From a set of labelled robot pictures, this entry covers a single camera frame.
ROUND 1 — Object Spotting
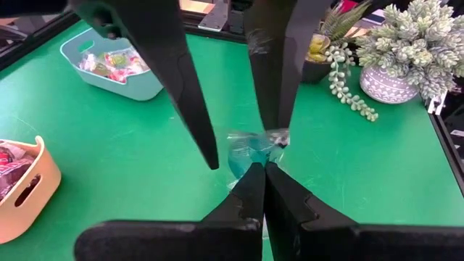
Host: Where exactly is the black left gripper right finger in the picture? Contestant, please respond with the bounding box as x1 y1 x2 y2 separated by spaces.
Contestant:
265 161 464 261

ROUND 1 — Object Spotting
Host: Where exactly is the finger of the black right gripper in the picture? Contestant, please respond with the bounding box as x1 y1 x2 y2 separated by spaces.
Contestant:
242 0 333 131
0 0 220 170

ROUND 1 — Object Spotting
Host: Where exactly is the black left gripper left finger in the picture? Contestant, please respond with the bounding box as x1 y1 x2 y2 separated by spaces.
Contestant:
74 162 267 261

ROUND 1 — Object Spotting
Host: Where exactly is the clear red candy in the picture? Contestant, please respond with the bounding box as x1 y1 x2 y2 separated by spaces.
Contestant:
126 54 150 74
108 67 136 83

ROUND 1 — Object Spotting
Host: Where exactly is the clear green candy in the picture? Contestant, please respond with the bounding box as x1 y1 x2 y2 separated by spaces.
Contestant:
104 50 128 69

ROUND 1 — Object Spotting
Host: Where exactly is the clear blue candy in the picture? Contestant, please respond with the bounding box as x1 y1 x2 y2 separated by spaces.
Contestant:
226 128 291 182

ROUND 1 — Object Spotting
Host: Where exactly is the white PayDay bar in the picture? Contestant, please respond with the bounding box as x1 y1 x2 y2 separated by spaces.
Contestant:
0 141 23 162

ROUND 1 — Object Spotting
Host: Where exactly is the small succulent in dark pot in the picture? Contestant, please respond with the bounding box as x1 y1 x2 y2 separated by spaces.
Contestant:
302 0 380 123

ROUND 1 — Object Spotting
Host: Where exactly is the teal plastic bin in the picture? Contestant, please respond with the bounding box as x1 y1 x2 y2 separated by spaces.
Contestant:
59 27 165 102

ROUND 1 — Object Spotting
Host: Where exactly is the green table mat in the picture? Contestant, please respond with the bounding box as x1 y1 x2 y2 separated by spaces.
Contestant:
0 14 464 261

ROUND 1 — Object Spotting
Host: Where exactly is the grey-green succulent in patterned pot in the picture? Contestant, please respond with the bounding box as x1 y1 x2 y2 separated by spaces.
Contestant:
354 0 464 106

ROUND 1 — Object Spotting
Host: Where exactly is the black metal table frame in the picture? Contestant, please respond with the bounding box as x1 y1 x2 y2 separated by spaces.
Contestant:
0 0 464 199

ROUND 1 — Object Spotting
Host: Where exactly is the yellow plastic bin with handles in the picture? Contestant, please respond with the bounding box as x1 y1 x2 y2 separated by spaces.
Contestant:
0 135 62 244

